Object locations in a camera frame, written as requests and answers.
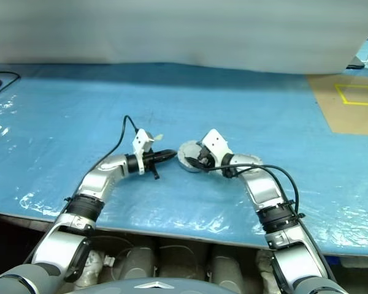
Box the white backdrop sheet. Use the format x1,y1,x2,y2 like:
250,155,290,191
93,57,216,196
0,0,368,76

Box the brown cardboard sheet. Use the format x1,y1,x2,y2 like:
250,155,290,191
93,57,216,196
306,73,368,136

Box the yellow tape grid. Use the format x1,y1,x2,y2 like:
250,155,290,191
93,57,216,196
334,83,368,107

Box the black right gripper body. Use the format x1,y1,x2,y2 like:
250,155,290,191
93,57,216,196
198,146,224,173

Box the blue plastic table cover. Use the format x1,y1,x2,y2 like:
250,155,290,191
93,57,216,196
0,61,368,257

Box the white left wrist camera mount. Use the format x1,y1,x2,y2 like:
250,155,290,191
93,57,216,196
132,128,156,176

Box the grey rounded cylinder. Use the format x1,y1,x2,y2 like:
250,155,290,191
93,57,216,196
121,237,156,282
209,244,245,286

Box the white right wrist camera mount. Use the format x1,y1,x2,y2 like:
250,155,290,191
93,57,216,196
200,128,234,168

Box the white wrapped post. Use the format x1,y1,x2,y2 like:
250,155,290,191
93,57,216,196
255,249,279,294
79,249,104,286

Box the grey robot torso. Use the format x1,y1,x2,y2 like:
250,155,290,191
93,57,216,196
97,277,216,294

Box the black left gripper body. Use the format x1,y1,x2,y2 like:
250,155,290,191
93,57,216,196
140,149,160,181

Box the black cable on table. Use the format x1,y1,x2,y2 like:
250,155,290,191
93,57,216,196
0,70,22,100

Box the silver motor housing copper windings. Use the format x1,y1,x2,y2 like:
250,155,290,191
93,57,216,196
179,152,210,175

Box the dark flat device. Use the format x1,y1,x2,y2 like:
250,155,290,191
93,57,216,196
346,56,366,70

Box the blue neighbouring table cover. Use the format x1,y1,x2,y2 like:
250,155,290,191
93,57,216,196
345,39,368,78

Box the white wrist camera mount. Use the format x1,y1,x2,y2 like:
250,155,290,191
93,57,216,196
200,128,234,168
132,128,156,176

